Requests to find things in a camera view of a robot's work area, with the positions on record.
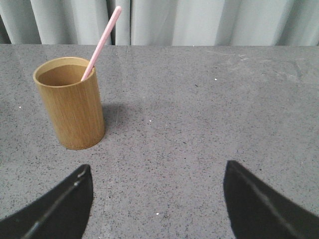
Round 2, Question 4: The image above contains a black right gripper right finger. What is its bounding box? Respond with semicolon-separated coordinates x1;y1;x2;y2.
223;160;319;239

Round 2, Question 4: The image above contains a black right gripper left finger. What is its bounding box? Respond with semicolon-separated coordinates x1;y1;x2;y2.
0;164;93;239

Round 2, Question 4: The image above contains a pink chopstick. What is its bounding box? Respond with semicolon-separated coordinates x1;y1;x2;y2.
81;5;122;82

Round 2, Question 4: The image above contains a bamboo cylindrical holder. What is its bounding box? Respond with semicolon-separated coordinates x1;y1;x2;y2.
33;57;105;150

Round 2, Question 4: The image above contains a grey-white curtain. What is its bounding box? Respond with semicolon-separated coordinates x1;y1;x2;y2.
0;0;319;46

